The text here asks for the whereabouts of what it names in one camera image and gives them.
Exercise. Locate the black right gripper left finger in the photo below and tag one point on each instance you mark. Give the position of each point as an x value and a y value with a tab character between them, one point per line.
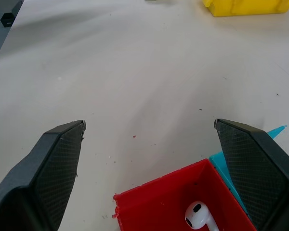
51	168

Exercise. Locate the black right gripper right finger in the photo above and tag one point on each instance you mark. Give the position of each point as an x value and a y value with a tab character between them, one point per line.
250	166

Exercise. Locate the blue plastic bin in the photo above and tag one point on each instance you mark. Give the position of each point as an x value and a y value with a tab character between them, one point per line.
220	163

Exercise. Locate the red plastic bin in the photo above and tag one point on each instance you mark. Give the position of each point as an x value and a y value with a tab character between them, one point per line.
159	204

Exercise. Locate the yellow plastic bin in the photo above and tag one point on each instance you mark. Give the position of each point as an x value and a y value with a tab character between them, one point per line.
245	7

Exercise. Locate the white earbud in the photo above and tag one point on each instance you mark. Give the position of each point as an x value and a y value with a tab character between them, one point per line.
198	215

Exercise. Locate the small black cube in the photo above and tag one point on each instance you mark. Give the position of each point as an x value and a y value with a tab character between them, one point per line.
7	19

